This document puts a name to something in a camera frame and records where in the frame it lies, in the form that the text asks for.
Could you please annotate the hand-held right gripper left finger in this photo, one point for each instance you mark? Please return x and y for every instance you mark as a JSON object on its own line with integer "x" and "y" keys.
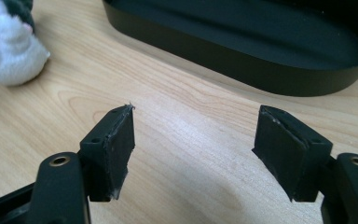
{"x": 112, "y": 155}

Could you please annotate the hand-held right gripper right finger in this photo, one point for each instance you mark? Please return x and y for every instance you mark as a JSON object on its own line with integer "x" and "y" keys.
{"x": 292, "y": 155}

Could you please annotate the black oval tray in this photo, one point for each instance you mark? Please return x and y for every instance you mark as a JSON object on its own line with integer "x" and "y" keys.
{"x": 245, "y": 40}

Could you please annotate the white plush toy with heart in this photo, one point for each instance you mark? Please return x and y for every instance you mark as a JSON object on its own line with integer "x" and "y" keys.
{"x": 7, "y": 40}

